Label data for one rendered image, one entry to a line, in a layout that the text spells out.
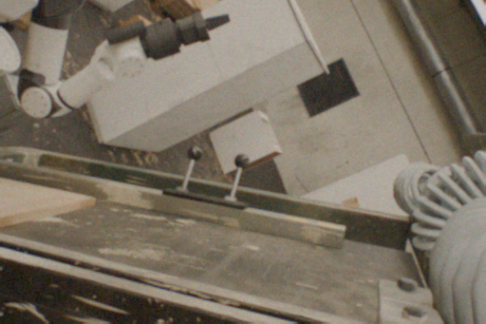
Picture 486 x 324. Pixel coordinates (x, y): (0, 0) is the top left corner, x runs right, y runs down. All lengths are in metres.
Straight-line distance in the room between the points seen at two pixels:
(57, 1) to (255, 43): 2.23
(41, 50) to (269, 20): 2.27
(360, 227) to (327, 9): 8.53
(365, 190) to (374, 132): 4.53
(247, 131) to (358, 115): 3.49
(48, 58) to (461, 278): 1.15
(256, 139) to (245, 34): 2.77
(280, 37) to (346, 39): 6.17
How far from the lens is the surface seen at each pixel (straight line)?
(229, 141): 6.04
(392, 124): 8.96
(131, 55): 1.14
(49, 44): 1.25
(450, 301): 0.22
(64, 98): 1.26
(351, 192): 4.49
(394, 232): 1.26
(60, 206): 1.00
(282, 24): 3.28
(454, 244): 0.22
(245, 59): 3.28
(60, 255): 0.52
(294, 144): 9.11
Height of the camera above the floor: 1.82
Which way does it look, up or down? 15 degrees down
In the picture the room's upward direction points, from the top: 65 degrees clockwise
